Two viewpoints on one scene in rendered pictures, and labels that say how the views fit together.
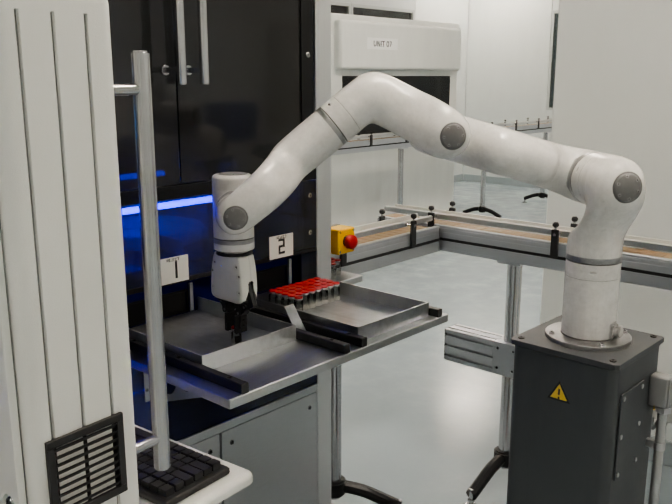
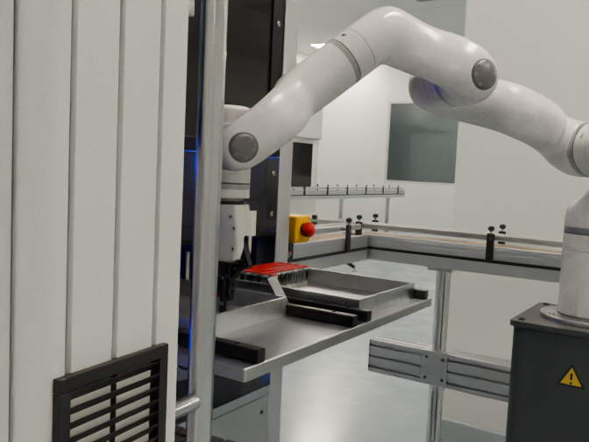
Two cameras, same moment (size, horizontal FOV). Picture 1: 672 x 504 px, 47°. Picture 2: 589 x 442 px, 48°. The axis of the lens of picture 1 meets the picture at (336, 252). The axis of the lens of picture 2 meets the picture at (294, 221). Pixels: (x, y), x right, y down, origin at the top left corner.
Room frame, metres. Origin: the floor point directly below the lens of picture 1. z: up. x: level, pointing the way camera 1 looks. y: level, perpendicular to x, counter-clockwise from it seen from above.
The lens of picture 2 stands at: (0.44, 0.28, 1.15)
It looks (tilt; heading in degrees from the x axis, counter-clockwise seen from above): 5 degrees down; 351
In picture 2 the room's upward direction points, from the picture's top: 3 degrees clockwise
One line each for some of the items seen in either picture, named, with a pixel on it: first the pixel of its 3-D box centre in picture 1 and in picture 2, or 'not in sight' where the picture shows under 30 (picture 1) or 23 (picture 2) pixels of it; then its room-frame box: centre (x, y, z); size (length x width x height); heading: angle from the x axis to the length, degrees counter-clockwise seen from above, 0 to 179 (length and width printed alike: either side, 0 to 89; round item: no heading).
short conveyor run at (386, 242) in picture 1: (363, 242); (302, 243); (2.47, -0.09, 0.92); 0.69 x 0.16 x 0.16; 138
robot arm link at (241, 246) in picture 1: (233, 243); (223, 191); (1.58, 0.21, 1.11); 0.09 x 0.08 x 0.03; 48
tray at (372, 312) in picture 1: (340, 307); (317, 288); (1.82, -0.01, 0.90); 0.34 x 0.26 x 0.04; 47
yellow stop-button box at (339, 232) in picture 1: (337, 239); (292, 228); (2.16, 0.00, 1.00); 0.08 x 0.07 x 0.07; 48
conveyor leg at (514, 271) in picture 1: (509, 365); (436, 374); (2.57, -0.61, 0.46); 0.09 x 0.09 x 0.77; 48
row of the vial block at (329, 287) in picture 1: (314, 297); (284, 279); (1.88, 0.05, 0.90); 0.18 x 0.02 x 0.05; 137
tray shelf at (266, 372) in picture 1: (277, 330); (254, 309); (1.72, 0.14, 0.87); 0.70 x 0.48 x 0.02; 138
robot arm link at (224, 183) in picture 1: (233, 205); (228, 144); (1.57, 0.21, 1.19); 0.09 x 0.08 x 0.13; 10
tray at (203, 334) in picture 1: (200, 330); (169, 302); (1.64, 0.30, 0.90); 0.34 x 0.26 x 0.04; 48
